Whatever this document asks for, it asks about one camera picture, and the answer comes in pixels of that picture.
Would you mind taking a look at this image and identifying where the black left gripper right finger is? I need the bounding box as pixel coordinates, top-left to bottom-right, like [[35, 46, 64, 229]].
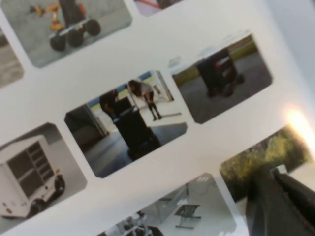
[[273, 172, 315, 229]]

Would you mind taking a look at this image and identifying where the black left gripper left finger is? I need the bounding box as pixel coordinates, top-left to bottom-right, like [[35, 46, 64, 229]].
[[245, 166, 315, 236]]

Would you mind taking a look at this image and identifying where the robot photo brochure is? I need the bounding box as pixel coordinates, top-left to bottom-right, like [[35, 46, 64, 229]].
[[0, 0, 315, 236]]

